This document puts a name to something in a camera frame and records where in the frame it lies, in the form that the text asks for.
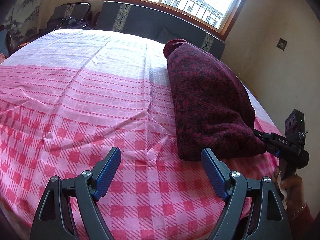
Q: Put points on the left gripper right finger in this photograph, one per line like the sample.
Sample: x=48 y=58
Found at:
x=231 y=187

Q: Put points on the wall switch plate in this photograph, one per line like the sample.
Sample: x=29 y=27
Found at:
x=281 y=44

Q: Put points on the right hand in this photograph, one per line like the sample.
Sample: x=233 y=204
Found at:
x=294 y=187

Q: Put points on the dark grey headboard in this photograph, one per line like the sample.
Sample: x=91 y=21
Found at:
x=147 y=23

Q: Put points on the grey pillow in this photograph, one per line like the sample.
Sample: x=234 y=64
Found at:
x=165 y=36

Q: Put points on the maroon floral garment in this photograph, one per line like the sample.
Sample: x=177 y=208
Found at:
x=212 y=107

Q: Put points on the painted folding screen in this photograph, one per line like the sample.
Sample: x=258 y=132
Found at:
x=21 y=21

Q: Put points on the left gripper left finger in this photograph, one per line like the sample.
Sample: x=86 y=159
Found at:
x=92 y=185

